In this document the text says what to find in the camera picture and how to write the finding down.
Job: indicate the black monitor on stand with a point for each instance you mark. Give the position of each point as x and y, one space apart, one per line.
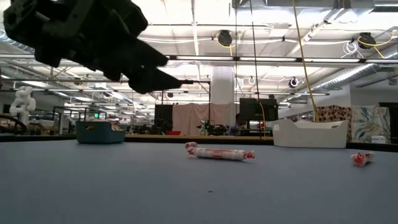
258 109

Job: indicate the person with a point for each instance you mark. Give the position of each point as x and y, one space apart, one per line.
237 126

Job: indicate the teal plastic bin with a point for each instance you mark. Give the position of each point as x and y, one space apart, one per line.
98 133

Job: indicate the black upright panel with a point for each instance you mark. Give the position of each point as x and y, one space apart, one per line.
163 118

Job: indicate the brown floral cloth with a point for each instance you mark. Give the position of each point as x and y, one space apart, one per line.
334 113

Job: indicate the long wooden desk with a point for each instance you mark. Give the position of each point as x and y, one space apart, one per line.
217 136

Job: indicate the leaf print cloth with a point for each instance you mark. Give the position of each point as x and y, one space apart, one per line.
370 123

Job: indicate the small red tray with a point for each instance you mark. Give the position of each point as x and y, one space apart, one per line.
172 132

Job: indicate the black metal rig frame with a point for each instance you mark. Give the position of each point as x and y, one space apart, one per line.
209 102

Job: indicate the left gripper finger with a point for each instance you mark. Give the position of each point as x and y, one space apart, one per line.
152 81
140 57

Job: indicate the small white box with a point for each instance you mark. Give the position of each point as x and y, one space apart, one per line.
378 139

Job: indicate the white plastic bin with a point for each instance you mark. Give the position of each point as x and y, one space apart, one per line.
311 130

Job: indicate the small black robot arm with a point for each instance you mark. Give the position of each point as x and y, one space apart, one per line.
214 128

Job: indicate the pink curtain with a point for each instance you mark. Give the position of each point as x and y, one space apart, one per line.
192 116

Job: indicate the red white Smarties candy roll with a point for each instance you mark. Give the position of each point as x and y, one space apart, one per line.
222 154
190 144
362 158

